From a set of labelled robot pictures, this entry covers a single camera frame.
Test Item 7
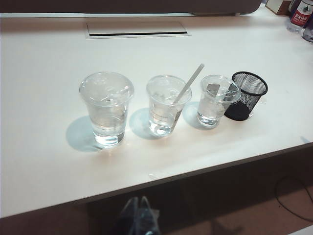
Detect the tan cardboard box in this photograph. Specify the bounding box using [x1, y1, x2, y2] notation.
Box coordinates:
[265, 0, 291, 16]

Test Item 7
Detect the brown desk partition panel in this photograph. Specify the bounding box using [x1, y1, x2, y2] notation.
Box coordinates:
[0, 0, 261, 16]

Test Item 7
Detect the white desk cable tray cover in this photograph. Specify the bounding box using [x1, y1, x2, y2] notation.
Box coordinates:
[86, 22, 192, 39]

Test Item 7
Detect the medium clear labelled plastic cup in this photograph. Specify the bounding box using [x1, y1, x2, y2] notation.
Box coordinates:
[146, 75, 193, 137]

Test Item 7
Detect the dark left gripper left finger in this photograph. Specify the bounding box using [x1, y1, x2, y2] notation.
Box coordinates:
[118, 197, 139, 235]

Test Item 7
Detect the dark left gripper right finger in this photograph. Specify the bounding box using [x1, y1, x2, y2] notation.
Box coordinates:
[138, 195, 160, 235]

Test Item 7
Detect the small clear plastic cup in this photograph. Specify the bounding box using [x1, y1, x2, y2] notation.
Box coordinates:
[197, 74, 242, 128]

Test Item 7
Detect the clear purple tinted bottle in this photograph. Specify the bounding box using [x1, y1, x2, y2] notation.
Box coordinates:
[302, 22, 313, 43]

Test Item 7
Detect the black floor cable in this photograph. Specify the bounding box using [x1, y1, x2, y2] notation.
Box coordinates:
[276, 176, 313, 221]

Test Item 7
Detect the black mesh pen holder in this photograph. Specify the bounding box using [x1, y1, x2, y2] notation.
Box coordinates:
[224, 71, 269, 121]

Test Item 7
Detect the large clear plastic cup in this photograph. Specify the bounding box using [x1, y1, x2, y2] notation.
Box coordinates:
[78, 71, 134, 150]

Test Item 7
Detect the white paper straw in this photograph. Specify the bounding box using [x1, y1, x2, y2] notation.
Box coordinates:
[173, 63, 205, 104]

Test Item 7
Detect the red labelled water bottle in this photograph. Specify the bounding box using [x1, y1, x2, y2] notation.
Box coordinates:
[286, 0, 313, 34]

